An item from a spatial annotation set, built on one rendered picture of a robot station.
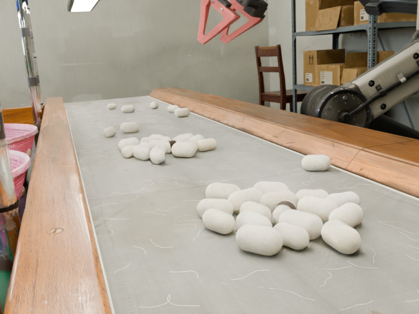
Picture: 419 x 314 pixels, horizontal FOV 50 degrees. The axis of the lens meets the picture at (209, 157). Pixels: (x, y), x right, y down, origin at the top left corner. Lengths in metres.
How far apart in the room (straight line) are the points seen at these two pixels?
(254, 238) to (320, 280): 0.06
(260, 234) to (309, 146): 0.33
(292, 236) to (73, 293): 0.16
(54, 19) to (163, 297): 4.93
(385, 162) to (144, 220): 0.27
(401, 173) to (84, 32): 4.79
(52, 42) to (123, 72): 0.79
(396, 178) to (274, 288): 0.24
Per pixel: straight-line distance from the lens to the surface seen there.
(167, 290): 0.31
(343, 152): 0.59
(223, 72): 5.40
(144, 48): 5.20
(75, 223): 0.37
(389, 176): 0.52
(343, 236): 0.34
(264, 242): 0.33
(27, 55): 1.22
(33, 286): 0.29
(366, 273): 0.33
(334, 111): 1.03
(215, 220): 0.37
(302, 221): 0.36
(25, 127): 0.96
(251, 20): 0.83
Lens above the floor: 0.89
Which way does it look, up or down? 13 degrees down
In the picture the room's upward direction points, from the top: 3 degrees counter-clockwise
